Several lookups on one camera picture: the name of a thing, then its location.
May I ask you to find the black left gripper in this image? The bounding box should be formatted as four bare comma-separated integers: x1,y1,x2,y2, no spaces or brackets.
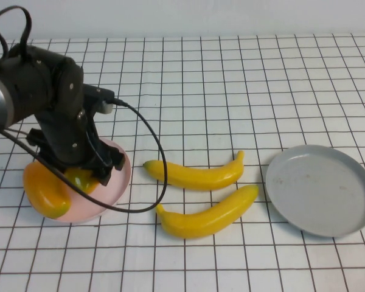
26,106,125,186

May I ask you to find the yellow mango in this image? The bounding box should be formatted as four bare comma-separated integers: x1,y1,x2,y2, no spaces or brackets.
63,168,99,194

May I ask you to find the orange-tinted mango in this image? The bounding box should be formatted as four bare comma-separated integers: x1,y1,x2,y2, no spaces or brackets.
23,161,72,219

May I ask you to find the slim yellow banana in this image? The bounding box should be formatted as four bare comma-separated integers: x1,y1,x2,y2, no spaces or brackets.
142,150,246,192

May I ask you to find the thick yellow banana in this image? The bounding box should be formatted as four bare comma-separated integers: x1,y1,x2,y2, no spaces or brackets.
155,184,259,240

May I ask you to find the pink round plate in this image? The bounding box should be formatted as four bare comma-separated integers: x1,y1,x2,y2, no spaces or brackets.
24,136,132,225

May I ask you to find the grey round plate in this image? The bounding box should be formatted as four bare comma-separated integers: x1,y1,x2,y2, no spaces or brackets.
264,144,365,238

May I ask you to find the white grid-pattern tablecloth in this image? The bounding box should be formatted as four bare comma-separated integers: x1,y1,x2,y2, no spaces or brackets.
0,33,365,292

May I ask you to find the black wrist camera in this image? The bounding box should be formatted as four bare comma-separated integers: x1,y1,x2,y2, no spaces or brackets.
83,84,116,115

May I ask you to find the black camera cable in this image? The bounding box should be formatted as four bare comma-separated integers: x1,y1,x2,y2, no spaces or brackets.
0,99,168,213

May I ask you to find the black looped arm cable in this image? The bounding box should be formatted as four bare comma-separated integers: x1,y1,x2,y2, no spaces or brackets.
0,6,32,61

